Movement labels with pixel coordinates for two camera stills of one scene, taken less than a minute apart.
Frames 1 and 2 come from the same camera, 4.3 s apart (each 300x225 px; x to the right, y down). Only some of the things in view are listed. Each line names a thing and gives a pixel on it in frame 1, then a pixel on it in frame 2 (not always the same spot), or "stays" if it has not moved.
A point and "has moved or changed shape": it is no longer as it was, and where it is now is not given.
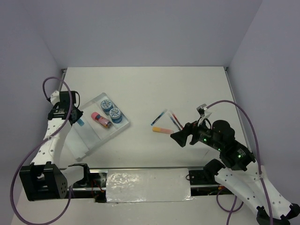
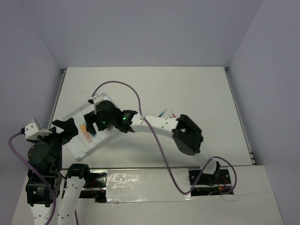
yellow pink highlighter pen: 161,130 has moved or changed shape
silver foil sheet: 147,185 stays
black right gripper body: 203,134 to 100,117
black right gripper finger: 181,137 to 90,118
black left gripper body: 79,113 to 56,140
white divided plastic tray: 101,120 stays
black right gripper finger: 189,129 to 101,124
